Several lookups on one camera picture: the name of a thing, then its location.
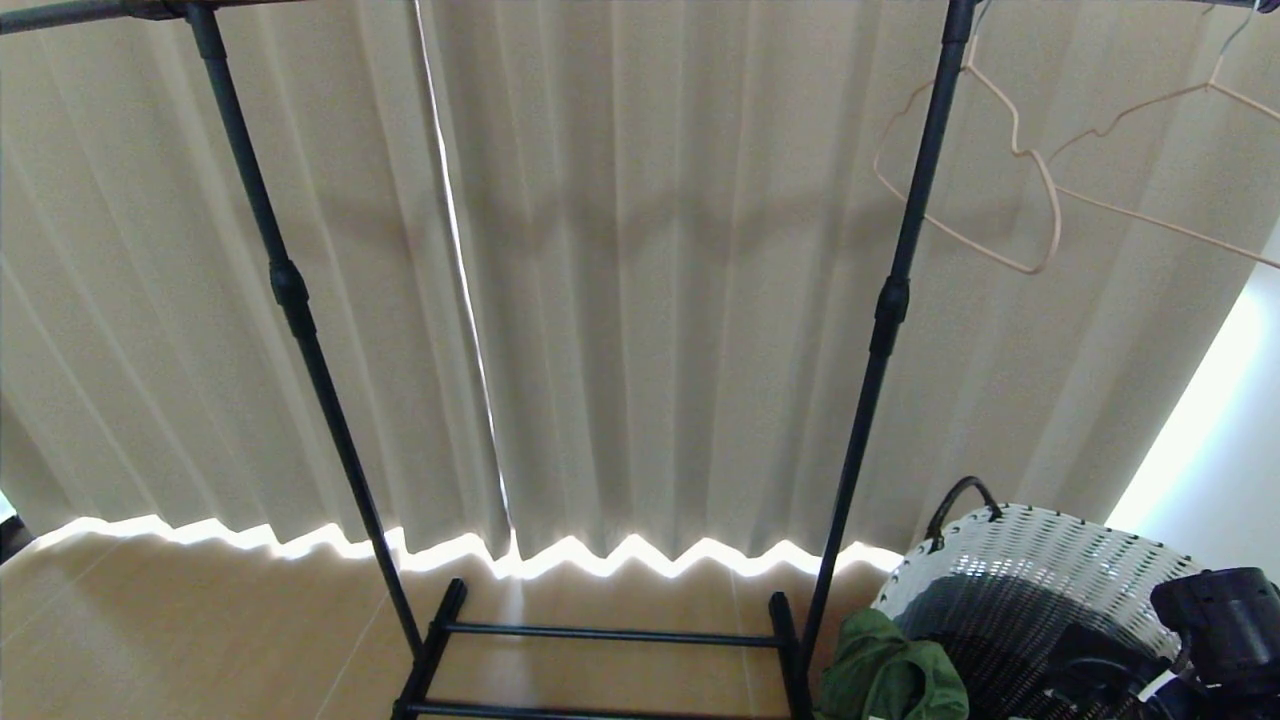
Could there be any green garment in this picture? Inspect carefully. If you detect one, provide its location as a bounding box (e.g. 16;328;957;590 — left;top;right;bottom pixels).
815;607;971;720

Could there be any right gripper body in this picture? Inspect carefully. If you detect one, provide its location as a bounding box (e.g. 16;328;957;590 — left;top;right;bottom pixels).
1055;625;1280;720

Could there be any white laundry basket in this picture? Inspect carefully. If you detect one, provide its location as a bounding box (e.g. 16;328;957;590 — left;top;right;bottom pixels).
870;477;1233;720

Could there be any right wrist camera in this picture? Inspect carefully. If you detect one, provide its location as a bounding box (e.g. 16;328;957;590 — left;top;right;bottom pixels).
1150;567;1280;693

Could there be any black clothes rack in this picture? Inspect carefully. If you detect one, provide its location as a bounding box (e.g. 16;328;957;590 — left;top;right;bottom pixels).
0;0;1280;720

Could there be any beige curtain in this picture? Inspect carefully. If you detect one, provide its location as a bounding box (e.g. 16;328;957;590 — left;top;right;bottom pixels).
0;0;1280;583

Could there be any pink clothes hanger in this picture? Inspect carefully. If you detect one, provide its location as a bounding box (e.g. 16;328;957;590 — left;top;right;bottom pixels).
1045;0;1280;271
873;0;1063;276

